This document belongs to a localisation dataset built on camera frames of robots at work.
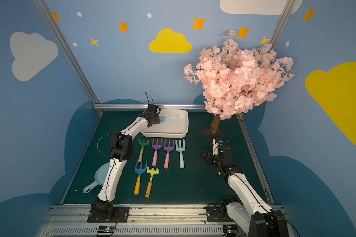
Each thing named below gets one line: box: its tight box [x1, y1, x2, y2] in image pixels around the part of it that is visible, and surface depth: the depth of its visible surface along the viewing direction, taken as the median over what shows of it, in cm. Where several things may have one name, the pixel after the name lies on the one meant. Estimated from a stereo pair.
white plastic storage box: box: [140, 109, 189, 139], surface depth 114 cm
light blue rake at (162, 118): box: [159, 115, 180, 124], surface depth 121 cm
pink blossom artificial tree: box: [183, 30, 296, 135], surface depth 67 cm
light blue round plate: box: [83, 161, 111, 194], surface depth 88 cm
